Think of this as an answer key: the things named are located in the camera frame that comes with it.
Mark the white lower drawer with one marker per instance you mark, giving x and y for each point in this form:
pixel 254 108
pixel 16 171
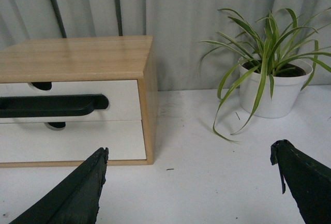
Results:
pixel 36 142

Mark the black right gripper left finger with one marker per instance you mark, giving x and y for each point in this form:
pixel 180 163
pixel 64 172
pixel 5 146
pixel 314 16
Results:
pixel 76 198

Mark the white plant pot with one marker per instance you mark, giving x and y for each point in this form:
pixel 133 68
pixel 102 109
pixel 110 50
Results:
pixel 285 92

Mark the black drawer handle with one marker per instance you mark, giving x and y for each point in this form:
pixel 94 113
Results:
pixel 52 106

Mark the white drawer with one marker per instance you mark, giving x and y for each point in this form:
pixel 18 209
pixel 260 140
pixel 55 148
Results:
pixel 36 142
pixel 123 97

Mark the white upper drawer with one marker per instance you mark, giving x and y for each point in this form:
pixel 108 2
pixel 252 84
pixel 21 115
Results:
pixel 123 97

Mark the wooden drawer cabinet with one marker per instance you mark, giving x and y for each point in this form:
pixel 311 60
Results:
pixel 41 62

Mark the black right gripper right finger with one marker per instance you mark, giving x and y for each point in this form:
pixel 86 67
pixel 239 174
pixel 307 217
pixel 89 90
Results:
pixel 307 179

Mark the green spider plant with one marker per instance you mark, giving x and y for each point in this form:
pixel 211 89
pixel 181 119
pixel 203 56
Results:
pixel 269 54

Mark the grey curtain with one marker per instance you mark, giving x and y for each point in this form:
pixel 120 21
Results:
pixel 179 27

